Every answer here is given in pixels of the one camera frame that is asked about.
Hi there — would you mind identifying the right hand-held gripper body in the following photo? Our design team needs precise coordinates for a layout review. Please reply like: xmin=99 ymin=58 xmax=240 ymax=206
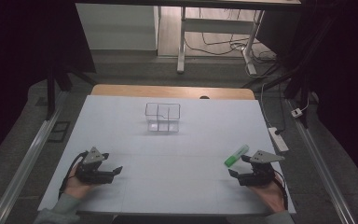
xmin=238 ymin=149 xmax=286 ymax=188

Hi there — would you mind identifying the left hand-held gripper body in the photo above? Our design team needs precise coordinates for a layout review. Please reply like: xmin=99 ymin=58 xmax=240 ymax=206
xmin=74 ymin=147 xmax=116 ymax=185

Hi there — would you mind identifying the green highlighter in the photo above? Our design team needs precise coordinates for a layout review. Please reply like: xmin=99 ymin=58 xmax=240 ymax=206
xmin=224 ymin=144 xmax=251 ymax=168

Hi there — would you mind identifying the person's left hand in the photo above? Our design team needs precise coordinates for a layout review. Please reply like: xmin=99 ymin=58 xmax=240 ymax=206
xmin=63 ymin=173 xmax=98 ymax=201

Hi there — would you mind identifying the person's right hand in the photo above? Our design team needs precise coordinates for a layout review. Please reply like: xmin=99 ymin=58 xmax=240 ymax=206
xmin=249 ymin=179 xmax=287 ymax=215

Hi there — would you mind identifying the white power strip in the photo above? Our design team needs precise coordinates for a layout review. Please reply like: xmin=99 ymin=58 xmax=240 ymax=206
xmin=267 ymin=126 xmax=290 ymax=154

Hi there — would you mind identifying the white table cover sheet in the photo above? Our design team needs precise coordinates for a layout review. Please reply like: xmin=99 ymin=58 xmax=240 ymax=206
xmin=37 ymin=94 xmax=296 ymax=217

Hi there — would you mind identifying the clear acrylic organizer box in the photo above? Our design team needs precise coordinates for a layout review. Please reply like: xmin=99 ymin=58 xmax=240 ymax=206
xmin=145 ymin=102 xmax=182 ymax=133

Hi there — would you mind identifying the black tripod stand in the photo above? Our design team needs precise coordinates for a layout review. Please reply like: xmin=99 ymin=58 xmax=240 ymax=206
xmin=241 ymin=46 xmax=316 ymax=129
xmin=44 ymin=60 xmax=98 ymax=121

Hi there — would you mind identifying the wooden table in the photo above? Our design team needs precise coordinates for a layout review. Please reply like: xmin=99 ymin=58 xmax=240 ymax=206
xmin=89 ymin=83 xmax=256 ymax=101

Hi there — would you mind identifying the dark curtain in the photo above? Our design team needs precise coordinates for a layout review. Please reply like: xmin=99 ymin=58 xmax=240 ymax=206
xmin=255 ymin=0 xmax=358 ymax=192
xmin=0 ymin=0 xmax=97 ymax=171

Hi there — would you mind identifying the white cabinet panel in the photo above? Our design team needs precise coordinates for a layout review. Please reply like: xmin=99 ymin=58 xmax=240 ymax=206
xmin=75 ymin=3 xmax=159 ymax=51

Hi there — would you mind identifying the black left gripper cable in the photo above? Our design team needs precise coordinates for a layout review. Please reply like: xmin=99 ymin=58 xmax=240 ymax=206
xmin=58 ymin=150 xmax=90 ymax=201

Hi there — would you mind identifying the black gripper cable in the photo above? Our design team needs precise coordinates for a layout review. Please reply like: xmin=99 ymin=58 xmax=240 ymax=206
xmin=272 ymin=169 xmax=289 ymax=210
xmin=58 ymin=150 xmax=90 ymax=201

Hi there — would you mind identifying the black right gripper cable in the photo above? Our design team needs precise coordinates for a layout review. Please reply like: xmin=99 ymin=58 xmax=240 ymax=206
xmin=272 ymin=169 xmax=289 ymax=210

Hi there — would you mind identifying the black rectangular floor frame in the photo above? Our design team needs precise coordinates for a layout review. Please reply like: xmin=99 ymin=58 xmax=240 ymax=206
xmin=47 ymin=120 xmax=72 ymax=144

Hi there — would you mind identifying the white power strip cable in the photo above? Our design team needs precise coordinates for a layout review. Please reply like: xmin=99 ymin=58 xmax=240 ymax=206
xmin=259 ymin=81 xmax=275 ymax=129

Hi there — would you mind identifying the aluminium rail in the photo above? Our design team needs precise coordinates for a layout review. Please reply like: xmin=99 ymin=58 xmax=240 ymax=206
xmin=0 ymin=90 xmax=68 ymax=224
xmin=286 ymin=98 xmax=357 ymax=224

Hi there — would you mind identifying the white adapter with cable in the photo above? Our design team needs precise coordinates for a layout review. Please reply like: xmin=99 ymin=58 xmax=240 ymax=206
xmin=290 ymin=92 xmax=311 ymax=119

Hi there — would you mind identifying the tangle of floor cables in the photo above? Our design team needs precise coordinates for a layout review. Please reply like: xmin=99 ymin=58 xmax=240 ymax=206
xmin=184 ymin=8 xmax=278 ymax=79

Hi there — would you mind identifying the white desk frame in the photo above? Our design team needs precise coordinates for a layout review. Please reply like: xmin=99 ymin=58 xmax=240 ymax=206
xmin=176 ymin=5 xmax=266 ymax=77

